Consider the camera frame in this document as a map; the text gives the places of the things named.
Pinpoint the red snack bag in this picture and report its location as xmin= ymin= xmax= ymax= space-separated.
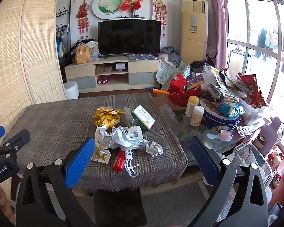
xmin=237 ymin=72 xmax=268 ymax=108

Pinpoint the woven folding screen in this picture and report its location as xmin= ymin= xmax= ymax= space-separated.
xmin=0 ymin=0 xmax=67 ymax=133

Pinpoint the red plastic basket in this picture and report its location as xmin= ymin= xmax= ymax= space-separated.
xmin=168 ymin=74 xmax=201 ymax=106

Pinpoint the white plastic holder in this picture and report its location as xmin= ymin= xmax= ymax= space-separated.
xmin=124 ymin=147 xmax=141 ymax=178

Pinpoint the crumpled yellow wrapper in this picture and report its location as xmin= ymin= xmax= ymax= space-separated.
xmin=92 ymin=107 xmax=125 ymax=129

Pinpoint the vase with red flowers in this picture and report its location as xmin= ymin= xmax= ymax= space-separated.
xmin=119 ymin=0 xmax=143 ymax=18

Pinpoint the pink curtain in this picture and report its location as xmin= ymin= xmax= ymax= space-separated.
xmin=206 ymin=0 xmax=230 ymax=69

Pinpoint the orange handled tool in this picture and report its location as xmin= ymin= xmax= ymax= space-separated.
xmin=146 ymin=87 xmax=171 ymax=95

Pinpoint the crumpled white barcode paper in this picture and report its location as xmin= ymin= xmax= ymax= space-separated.
xmin=95 ymin=125 xmax=114 ymax=149

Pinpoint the yellow plush toy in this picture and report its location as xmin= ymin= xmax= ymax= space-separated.
xmin=72 ymin=45 xmax=90 ymax=64

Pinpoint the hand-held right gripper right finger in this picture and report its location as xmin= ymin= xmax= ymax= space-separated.
xmin=190 ymin=136 xmax=269 ymax=227

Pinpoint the black cloth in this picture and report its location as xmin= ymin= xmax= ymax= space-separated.
xmin=190 ymin=61 xmax=210 ymax=74

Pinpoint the cardboard box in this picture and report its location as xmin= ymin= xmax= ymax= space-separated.
xmin=95 ymin=65 xmax=114 ymax=75

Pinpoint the black television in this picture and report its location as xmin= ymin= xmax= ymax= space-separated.
xmin=98 ymin=19 xmax=161 ymax=57

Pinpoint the yellow lid pill bottle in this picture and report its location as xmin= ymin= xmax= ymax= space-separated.
xmin=185 ymin=96 xmax=200 ymax=117

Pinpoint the clear plastic wrapper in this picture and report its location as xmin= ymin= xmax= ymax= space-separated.
xmin=123 ymin=106 xmax=135 ymax=126

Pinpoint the plaid tablecloth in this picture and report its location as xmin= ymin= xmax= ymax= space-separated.
xmin=5 ymin=92 xmax=188 ymax=192

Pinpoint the dark blue book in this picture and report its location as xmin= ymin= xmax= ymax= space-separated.
xmin=186 ymin=74 xmax=205 ymax=90

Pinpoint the gold and white wrapper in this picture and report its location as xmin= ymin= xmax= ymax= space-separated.
xmin=90 ymin=145 xmax=112 ymax=164

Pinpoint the pink hairbrush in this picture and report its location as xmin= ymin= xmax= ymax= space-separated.
xmin=207 ymin=131 xmax=233 ymax=143

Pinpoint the blue cookie tin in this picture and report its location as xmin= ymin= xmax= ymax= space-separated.
xmin=200 ymin=97 xmax=242 ymax=133

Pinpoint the white storage cart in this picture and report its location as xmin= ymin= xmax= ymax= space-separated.
xmin=233 ymin=142 xmax=284 ymax=208

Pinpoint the blue snack bag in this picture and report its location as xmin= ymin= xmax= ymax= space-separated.
xmin=211 ymin=100 xmax=245 ymax=117

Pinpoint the dark blue patterned box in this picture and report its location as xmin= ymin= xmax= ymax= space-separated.
xmin=127 ymin=53 xmax=160 ymax=61

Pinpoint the white lid pill bottle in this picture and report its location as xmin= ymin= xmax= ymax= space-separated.
xmin=190 ymin=106 xmax=204 ymax=126

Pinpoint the blue patterned bag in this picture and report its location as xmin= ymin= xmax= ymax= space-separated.
xmin=56 ymin=32 xmax=67 ymax=58

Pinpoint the round white wall plate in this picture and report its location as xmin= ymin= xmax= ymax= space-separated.
xmin=92 ymin=0 xmax=129 ymax=20

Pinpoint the white stool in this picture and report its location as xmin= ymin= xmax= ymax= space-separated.
xmin=64 ymin=81 xmax=80 ymax=100

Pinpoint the pill blister pack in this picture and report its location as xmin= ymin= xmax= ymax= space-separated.
xmin=237 ymin=125 xmax=254 ymax=136

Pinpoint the beige standing air conditioner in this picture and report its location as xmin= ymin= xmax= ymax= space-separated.
xmin=180 ymin=0 xmax=209 ymax=64

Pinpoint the beige grey TV cabinet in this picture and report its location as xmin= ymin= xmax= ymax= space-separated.
xmin=65 ymin=58 xmax=162 ymax=94

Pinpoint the black coat rack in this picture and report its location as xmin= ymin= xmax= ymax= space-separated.
xmin=55 ymin=0 xmax=73 ymax=59

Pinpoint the person's left forearm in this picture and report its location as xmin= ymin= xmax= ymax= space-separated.
xmin=0 ymin=184 xmax=16 ymax=226

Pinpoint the window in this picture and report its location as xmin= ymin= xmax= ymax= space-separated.
xmin=221 ymin=0 xmax=284 ymax=147

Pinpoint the grey clothes pile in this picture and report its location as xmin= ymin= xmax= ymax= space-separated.
xmin=160 ymin=46 xmax=181 ymax=64

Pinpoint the crumpled paper ball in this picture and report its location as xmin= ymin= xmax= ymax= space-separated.
xmin=145 ymin=141 xmax=164 ymax=157

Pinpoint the green floral cloth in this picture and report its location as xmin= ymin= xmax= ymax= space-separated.
xmin=156 ymin=61 xmax=191 ymax=91

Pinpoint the red hanging ornament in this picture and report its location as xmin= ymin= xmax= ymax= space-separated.
xmin=76 ymin=0 xmax=90 ymax=39
xmin=153 ymin=0 xmax=167 ymax=37

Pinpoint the pile of silver foil packets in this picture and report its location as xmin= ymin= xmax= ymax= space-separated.
xmin=201 ymin=64 xmax=247 ymax=102

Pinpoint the pile of clothes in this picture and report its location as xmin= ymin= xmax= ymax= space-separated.
xmin=71 ymin=38 xmax=100 ymax=61

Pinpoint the green medicine box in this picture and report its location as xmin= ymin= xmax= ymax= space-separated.
xmin=131 ymin=105 xmax=156 ymax=131

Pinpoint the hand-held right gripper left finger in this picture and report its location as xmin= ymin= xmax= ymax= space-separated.
xmin=16 ymin=137 xmax=96 ymax=227

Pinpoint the red small bottle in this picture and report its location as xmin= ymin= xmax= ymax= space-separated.
xmin=112 ymin=149 xmax=127 ymax=171

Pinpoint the small dark jar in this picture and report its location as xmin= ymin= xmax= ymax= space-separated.
xmin=253 ymin=135 xmax=267 ymax=150

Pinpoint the purple bottle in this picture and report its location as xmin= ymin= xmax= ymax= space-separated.
xmin=259 ymin=116 xmax=282 ymax=156

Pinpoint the white medicine box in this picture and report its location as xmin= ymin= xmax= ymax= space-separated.
xmin=109 ymin=126 xmax=150 ymax=150

